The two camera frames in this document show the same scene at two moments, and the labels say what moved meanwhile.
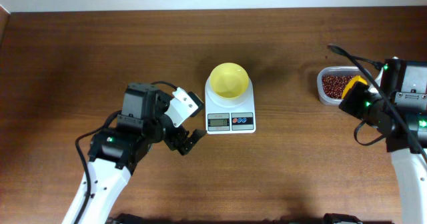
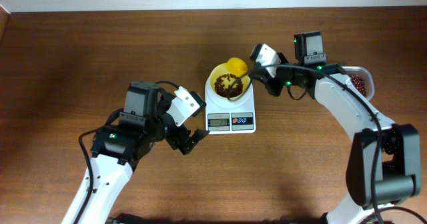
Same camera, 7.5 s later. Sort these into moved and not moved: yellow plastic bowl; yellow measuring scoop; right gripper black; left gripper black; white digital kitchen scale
Moved: right gripper black; yellow measuring scoop
Not moved: yellow plastic bowl; left gripper black; white digital kitchen scale
